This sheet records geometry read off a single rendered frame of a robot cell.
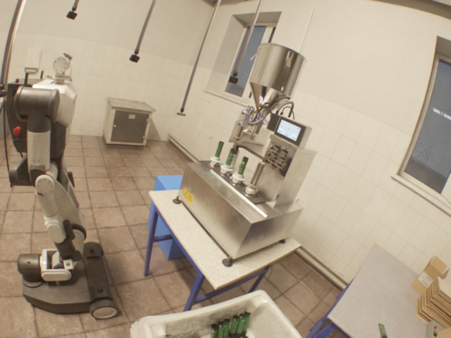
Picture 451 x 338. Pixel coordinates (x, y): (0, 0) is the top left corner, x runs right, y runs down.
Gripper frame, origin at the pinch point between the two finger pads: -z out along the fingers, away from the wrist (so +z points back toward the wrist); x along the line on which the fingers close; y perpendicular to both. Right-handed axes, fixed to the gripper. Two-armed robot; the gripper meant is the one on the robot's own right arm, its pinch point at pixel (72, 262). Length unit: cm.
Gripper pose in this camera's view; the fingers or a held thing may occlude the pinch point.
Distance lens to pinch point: 119.7
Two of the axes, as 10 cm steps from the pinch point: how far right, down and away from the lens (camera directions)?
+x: 8.3, -1.4, 5.4
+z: 1.5, -8.8, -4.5
